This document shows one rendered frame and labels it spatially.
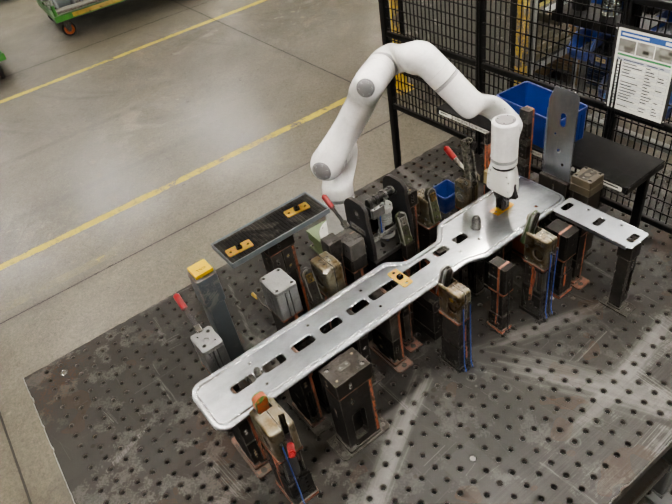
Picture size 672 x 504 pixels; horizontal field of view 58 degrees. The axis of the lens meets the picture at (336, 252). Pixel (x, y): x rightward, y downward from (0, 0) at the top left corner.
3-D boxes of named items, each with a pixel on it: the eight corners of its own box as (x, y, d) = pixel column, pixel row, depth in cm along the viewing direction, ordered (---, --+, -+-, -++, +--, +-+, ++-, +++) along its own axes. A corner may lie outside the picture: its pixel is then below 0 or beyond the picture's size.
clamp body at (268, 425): (298, 518, 168) (269, 448, 144) (270, 481, 177) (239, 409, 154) (328, 494, 172) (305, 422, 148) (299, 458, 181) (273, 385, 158)
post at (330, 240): (345, 329, 217) (328, 245, 191) (337, 322, 220) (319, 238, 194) (356, 322, 219) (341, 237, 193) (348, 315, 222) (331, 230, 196)
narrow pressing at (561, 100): (568, 183, 213) (579, 94, 190) (541, 171, 220) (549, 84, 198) (569, 183, 213) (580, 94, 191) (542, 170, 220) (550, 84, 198)
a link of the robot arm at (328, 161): (346, 167, 229) (329, 192, 218) (319, 150, 229) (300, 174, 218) (405, 63, 191) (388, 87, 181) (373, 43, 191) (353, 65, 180)
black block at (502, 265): (503, 340, 203) (507, 278, 184) (479, 323, 210) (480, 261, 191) (519, 328, 206) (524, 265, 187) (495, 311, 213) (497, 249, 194)
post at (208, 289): (234, 376, 208) (196, 285, 180) (223, 363, 213) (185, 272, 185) (252, 364, 211) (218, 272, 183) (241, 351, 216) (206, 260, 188)
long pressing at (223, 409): (224, 443, 155) (222, 440, 154) (186, 390, 170) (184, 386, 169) (570, 199, 208) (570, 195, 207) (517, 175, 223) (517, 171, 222)
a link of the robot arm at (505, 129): (494, 146, 198) (487, 161, 192) (495, 109, 189) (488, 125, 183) (520, 148, 195) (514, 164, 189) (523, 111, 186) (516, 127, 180)
